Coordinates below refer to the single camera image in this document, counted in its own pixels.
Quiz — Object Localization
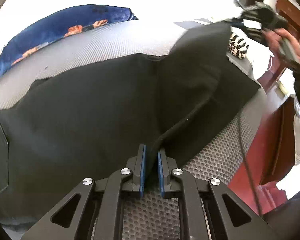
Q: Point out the black pants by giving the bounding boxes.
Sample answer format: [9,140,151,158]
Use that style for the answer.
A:
[0,22,259,224]

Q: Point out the right hand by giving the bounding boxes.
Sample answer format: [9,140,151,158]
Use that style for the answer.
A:
[262,28,300,63]

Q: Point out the black white zigzag cloth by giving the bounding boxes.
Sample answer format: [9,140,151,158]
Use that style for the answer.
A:
[228,31,249,59]

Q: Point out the blue floral blanket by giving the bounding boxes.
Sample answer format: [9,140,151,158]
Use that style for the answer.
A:
[0,4,138,77]

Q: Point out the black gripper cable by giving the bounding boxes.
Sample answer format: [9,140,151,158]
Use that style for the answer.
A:
[237,114,264,217]

